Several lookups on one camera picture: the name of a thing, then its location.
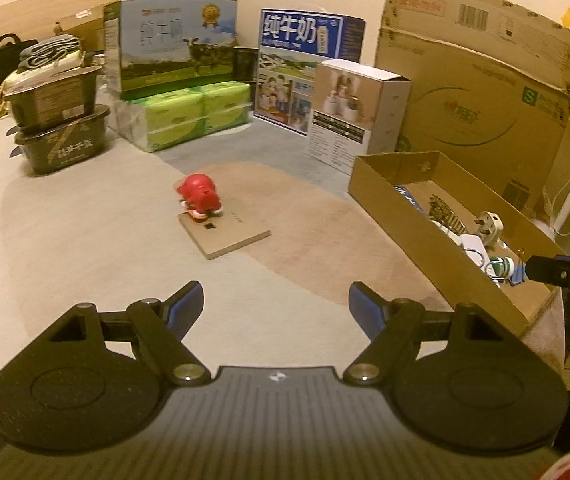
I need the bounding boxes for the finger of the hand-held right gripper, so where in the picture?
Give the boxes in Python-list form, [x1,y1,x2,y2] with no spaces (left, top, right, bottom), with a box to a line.
[524,254,570,288]

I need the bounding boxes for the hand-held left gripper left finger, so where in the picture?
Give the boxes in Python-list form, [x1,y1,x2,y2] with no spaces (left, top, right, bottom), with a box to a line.
[47,280,213,386]

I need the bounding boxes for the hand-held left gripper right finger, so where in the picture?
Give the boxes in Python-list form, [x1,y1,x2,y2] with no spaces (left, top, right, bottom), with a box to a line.
[342,281,513,386]

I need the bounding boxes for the blue binder clip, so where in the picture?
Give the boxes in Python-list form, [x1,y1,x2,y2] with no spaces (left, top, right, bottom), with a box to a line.
[508,260,531,286]

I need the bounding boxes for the cream three-pin plug adapter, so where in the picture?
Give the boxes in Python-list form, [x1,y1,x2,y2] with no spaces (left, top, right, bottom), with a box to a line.
[472,211,505,247]

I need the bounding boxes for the cardboard tray box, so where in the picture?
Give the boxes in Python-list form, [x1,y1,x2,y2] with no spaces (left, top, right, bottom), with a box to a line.
[348,151,566,339]

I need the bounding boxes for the white square charger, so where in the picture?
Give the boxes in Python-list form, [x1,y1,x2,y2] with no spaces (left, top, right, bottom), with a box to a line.
[458,232,489,269]

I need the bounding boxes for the small wooden board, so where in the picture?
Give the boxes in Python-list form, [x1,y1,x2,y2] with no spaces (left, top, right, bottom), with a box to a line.
[179,205,272,261]

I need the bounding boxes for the red pig toy figure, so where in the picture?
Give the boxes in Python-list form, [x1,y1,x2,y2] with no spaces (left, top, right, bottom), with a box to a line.
[174,173,224,224]

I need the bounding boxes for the clear box with blue label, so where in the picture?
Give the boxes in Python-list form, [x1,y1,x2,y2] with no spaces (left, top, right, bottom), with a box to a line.
[395,186,429,214]

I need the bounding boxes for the braided brown cord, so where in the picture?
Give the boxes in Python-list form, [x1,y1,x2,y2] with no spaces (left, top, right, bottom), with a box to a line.
[427,195,466,234]

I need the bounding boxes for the large brown cardboard box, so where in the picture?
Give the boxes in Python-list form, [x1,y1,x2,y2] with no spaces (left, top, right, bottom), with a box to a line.
[375,0,570,217]

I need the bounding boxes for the green tissue pack bundle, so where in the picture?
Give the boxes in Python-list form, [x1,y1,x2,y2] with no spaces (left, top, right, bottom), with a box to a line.
[112,81,255,154]

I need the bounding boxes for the white humidifier box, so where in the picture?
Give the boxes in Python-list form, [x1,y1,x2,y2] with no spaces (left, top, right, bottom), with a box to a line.
[306,58,413,169]

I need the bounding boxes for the dark green stacked tubs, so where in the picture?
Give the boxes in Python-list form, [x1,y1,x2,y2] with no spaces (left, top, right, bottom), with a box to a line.
[14,105,112,176]

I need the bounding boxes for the stacked dark food trays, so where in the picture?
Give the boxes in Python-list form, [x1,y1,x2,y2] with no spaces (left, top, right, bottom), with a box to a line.
[4,66,104,129]

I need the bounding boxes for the small black box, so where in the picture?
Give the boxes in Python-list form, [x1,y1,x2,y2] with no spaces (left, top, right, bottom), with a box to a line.
[234,46,259,84]

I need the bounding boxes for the blue milk carton box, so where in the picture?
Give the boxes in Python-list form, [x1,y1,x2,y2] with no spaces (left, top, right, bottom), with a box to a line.
[254,8,366,136]

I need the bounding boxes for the milk carton box with cow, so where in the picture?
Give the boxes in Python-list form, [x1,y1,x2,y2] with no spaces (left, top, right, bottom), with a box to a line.
[103,0,240,101]

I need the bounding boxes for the folded grey cloth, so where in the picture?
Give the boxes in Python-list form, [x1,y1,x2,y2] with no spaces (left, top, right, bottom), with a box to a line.
[17,35,84,71]

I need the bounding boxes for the small brown cardboard box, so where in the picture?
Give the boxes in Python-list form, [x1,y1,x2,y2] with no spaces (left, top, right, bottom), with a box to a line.
[57,6,106,51]

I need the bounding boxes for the wooden headboard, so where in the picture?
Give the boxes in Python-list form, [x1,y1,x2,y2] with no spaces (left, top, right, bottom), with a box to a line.
[0,0,194,61]

